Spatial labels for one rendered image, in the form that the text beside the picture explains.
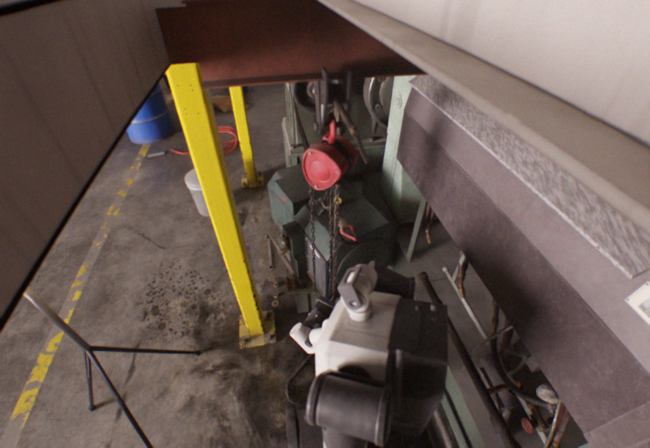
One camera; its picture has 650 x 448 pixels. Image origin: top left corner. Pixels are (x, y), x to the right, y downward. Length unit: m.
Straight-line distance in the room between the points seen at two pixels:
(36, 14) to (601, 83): 0.51
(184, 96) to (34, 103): 0.72
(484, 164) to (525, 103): 0.91
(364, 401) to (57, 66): 0.67
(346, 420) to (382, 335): 0.21
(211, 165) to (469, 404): 1.34
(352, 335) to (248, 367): 1.41
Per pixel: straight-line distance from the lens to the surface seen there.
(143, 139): 4.62
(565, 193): 0.88
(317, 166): 1.01
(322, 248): 1.52
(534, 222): 0.99
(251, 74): 0.92
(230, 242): 1.47
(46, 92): 0.46
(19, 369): 2.79
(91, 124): 0.52
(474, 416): 1.48
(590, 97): 0.23
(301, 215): 1.67
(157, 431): 2.16
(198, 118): 1.14
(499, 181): 1.08
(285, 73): 0.93
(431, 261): 1.81
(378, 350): 0.74
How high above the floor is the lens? 1.92
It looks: 40 degrees down
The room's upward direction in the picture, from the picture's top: straight up
